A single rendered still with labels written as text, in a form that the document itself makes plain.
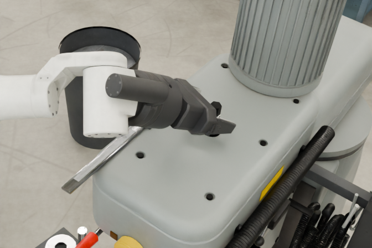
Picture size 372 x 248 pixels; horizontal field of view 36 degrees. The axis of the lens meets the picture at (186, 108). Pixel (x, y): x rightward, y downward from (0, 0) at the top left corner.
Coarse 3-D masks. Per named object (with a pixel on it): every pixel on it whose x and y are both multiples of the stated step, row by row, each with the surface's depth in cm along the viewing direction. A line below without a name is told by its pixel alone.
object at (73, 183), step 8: (128, 128) 104; (136, 128) 105; (128, 136) 103; (112, 144) 101; (120, 144) 101; (104, 152) 99; (112, 152) 100; (96, 160) 98; (104, 160) 98; (88, 168) 96; (96, 168) 97; (80, 176) 95; (88, 176) 95; (64, 184) 93; (72, 184) 93; (80, 184) 94; (72, 192) 93
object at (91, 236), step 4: (92, 232) 109; (96, 232) 110; (100, 232) 110; (88, 236) 108; (92, 236) 109; (96, 236) 109; (84, 240) 108; (88, 240) 108; (92, 240) 108; (96, 240) 109; (80, 244) 107; (84, 244) 107; (88, 244) 108; (92, 244) 108
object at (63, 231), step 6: (54, 234) 175; (60, 234) 175; (66, 234) 175; (48, 240) 173; (54, 240) 172; (60, 240) 172; (66, 240) 172; (72, 240) 172; (42, 246) 171; (48, 246) 170; (54, 246) 170; (60, 246) 172; (66, 246) 172; (72, 246) 171
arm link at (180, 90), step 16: (160, 80) 90; (176, 80) 100; (176, 96) 91; (192, 96) 97; (160, 112) 89; (176, 112) 91; (192, 112) 94; (208, 112) 95; (160, 128) 93; (176, 128) 94; (192, 128) 97; (208, 128) 96
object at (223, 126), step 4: (220, 120) 97; (224, 120) 99; (228, 120) 100; (216, 124) 97; (220, 124) 98; (224, 124) 99; (228, 124) 99; (232, 124) 100; (216, 128) 97; (220, 128) 99; (224, 128) 100; (228, 128) 100; (232, 128) 101; (212, 132) 97; (216, 132) 98; (220, 132) 100; (224, 132) 100; (228, 132) 101
